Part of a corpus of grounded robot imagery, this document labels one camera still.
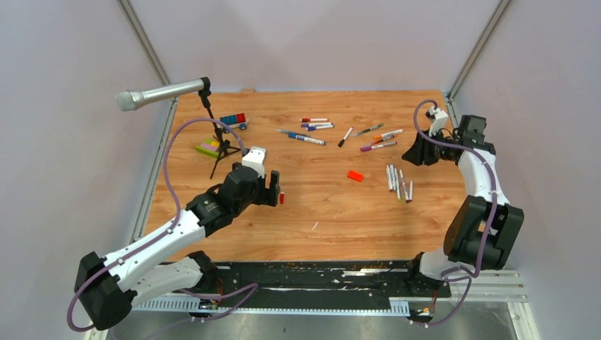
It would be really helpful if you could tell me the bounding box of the purple cap marker far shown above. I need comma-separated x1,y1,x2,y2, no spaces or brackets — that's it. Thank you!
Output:
300,122,333,128

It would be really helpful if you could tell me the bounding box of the dark blue cap marker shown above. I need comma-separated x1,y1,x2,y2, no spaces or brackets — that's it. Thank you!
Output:
398,169,411,203

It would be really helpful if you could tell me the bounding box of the brown cap marker pen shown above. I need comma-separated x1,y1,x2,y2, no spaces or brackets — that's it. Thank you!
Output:
386,164,395,192

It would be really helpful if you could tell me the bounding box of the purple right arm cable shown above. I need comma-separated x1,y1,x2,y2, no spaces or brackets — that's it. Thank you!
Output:
412,99,500,329

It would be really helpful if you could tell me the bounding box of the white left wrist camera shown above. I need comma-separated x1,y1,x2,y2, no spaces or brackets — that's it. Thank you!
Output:
242,147,266,179

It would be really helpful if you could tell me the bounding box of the orange red eraser block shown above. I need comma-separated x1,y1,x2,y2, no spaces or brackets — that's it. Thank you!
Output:
347,171,364,182

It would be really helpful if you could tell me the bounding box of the green pink yellow block stack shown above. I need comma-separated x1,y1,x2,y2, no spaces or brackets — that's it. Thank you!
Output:
195,138,220,159

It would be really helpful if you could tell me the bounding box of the light green cap marker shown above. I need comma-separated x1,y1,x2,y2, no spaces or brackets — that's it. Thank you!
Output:
393,167,402,202

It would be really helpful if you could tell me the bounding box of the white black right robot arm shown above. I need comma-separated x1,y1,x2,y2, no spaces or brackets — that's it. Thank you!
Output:
402,108,524,296

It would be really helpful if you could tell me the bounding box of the slotted grey cable duct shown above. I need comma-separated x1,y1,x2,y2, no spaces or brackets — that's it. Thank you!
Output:
136,295,411,317

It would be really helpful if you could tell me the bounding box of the orange cap white marker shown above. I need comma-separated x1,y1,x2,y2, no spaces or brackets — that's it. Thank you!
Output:
373,129,403,140

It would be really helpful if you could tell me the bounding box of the purple cap marker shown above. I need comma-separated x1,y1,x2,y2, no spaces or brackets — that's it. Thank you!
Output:
360,141,397,152
300,122,333,128

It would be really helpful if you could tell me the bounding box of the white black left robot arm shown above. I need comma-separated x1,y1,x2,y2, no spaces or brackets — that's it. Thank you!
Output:
67,162,281,332

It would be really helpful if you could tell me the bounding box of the black cap marker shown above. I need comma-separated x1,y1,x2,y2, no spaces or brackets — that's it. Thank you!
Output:
337,127,354,147

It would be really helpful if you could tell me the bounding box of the green cap marker pen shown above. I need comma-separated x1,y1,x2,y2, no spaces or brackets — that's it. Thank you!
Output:
389,164,398,191

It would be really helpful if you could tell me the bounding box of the silver microphone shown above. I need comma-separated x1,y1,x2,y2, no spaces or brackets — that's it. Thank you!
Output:
116,77,210,112

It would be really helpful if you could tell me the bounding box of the dark green grey marker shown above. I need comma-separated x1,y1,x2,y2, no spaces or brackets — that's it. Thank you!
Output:
352,123,384,137

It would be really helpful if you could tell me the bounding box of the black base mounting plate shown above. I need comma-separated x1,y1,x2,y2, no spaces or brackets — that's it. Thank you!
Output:
190,260,451,311

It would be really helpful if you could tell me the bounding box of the purple cap marker right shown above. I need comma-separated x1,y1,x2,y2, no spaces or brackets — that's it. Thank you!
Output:
360,141,397,152

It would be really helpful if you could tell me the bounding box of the blue red toy truck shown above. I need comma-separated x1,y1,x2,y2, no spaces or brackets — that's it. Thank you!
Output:
219,113,249,130

